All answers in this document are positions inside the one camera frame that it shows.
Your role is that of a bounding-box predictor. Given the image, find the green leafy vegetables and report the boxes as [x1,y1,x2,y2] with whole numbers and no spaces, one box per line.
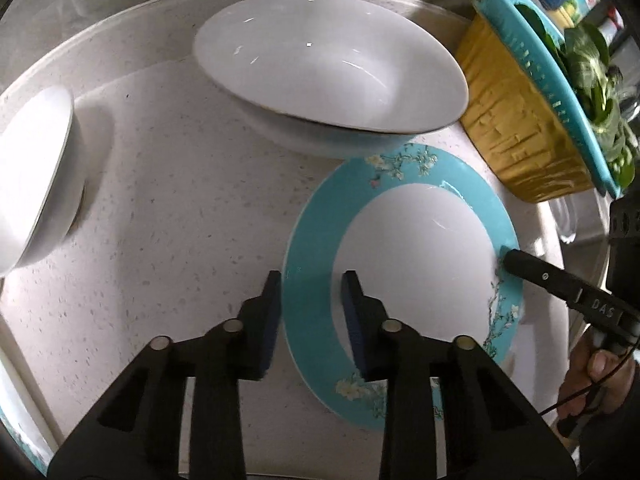
[515,3,639,190]

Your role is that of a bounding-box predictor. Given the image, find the teal colander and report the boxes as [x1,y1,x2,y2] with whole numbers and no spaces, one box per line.
[477,0,622,198]

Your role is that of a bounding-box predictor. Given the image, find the white large bowl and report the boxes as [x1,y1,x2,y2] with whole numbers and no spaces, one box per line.
[193,0,469,159]

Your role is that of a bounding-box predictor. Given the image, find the large teal rimmed plate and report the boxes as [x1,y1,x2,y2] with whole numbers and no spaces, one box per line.
[1,408,58,476]

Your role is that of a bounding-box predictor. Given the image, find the person right hand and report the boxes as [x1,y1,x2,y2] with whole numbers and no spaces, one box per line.
[556,328,637,419]

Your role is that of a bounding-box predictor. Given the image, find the yellow dish soap bottle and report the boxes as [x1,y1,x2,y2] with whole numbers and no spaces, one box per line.
[548,0,601,32]

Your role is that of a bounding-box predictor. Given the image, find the white small bowl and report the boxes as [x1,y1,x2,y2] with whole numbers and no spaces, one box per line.
[1,86,87,276]

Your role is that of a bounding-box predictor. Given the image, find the yellow basin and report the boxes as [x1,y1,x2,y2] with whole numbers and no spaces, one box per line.
[456,14,596,204]

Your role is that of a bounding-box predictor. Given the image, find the small teal rimmed plate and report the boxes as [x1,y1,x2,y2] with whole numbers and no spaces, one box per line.
[282,143,523,430]

